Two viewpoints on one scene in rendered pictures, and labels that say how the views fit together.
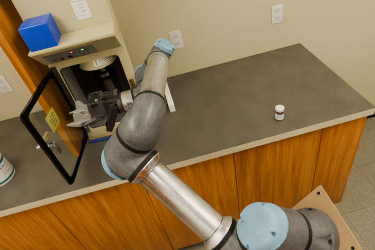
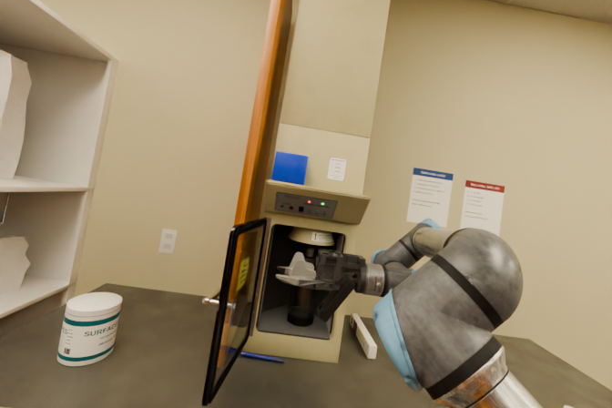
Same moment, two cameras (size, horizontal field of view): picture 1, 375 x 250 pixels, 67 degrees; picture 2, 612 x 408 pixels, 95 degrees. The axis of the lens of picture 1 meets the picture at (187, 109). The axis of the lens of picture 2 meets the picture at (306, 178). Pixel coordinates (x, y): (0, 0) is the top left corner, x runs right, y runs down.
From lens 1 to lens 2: 61 cm
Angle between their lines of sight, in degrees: 42
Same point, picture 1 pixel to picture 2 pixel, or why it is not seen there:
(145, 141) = (511, 290)
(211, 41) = not seen: hidden behind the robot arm
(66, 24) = (312, 178)
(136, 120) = (492, 246)
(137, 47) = not seen: hidden behind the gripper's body
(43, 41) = (292, 174)
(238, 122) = not seen: outside the picture
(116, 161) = (430, 321)
